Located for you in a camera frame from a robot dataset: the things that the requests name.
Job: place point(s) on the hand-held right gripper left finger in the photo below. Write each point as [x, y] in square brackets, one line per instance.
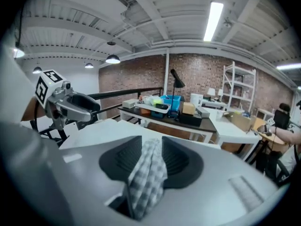
[89, 173]

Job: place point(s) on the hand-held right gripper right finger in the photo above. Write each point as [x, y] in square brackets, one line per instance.
[211, 173]

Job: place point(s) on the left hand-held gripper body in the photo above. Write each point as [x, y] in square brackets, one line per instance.
[47, 88]

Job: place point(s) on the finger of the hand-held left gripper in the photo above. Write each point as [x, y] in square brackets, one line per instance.
[84, 102]
[75, 114]

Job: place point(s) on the grey checked pillowcase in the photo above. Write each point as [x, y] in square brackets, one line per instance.
[148, 178]

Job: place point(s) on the person's left forearm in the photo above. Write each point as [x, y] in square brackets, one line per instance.
[30, 109]

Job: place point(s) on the black pendant lamp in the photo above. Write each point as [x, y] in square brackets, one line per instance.
[113, 59]
[37, 70]
[89, 66]
[18, 53]

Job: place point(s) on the white work table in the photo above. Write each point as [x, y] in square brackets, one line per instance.
[183, 138]

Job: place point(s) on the small white box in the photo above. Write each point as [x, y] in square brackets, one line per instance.
[130, 103]

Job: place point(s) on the white desk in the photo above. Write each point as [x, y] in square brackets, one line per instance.
[230, 131]

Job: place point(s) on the dark table with white legs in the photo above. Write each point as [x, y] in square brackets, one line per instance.
[207, 126]

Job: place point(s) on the black flat box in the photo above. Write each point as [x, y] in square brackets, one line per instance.
[190, 120]

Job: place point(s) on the open cardboard box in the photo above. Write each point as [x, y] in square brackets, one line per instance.
[242, 121]

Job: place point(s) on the grey flat box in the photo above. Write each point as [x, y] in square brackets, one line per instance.
[203, 112]

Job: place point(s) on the white tray of clutter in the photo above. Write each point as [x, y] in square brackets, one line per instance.
[152, 107]

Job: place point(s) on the small closed cardboard box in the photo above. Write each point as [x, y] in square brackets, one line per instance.
[188, 107]

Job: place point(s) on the round wooden table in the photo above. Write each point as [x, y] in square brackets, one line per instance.
[275, 138]

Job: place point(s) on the white round appliance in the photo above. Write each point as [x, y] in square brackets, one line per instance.
[195, 99]

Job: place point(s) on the white table lamp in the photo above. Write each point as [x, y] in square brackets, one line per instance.
[211, 92]
[220, 93]

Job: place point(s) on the blue plastic bin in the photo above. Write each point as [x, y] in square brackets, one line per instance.
[176, 100]

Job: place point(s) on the white vertical pipe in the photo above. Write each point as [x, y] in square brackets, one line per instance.
[167, 72]

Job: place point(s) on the white shelf rack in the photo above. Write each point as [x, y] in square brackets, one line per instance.
[240, 88]

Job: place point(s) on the black headrest office chair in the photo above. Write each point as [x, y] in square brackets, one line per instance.
[282, 116]

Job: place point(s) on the black floor lamp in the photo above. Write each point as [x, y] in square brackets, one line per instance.
[175, 75]

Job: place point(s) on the fluorescent ceiling light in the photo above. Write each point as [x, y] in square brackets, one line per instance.
[289, 66]
[213, 20]

